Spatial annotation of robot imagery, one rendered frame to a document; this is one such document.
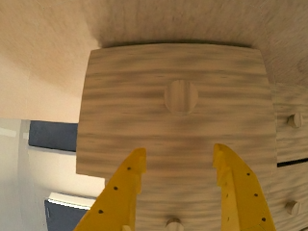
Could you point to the wooden drawer front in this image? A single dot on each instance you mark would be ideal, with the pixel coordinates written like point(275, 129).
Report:
point(139, 96)
point(291, 123)
point(287, 196)
point(178, 207)

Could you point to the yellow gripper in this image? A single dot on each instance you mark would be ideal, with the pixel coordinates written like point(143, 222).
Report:
point(243, 204)

